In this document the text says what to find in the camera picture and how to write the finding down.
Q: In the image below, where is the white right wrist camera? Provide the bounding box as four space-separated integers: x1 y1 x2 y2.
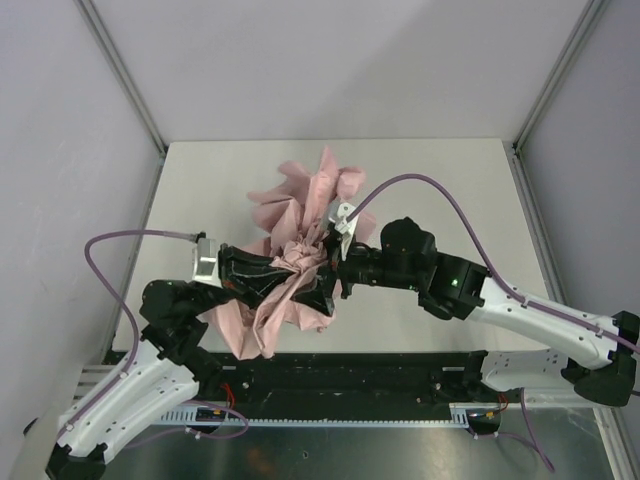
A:
327 199 358 260

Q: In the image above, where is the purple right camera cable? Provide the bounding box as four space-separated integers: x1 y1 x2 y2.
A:
347 173 640 356

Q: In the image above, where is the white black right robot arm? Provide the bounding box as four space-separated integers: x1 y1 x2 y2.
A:
294 217 639 407

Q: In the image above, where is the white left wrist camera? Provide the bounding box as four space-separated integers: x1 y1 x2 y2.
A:
192 237 221 287

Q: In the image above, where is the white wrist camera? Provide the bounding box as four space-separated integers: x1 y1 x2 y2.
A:
192 237 221 287
327 199 358 260

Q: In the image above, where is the aluminium corner post right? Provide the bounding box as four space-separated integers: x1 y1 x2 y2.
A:
512 0 614 156

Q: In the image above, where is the grey slotted cable duct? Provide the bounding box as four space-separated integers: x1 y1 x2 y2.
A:
107 403 474 432

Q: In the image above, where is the purple camera cable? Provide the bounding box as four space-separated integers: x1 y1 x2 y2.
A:
347 173 640 356
55 229 207 436

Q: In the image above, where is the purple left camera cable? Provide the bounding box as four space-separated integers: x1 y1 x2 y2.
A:
55 229 207 436

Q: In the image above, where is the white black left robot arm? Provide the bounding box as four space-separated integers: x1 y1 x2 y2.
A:
46 237 291 479

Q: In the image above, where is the aluminium corner post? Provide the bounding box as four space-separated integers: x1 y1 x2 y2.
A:
512 0 614 156
74 0 168 159

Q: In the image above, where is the pink folding umbrella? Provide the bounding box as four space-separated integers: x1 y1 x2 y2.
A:
201 148 366 360

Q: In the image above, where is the aluminium corner post left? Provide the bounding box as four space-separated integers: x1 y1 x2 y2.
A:
74 0 168 159

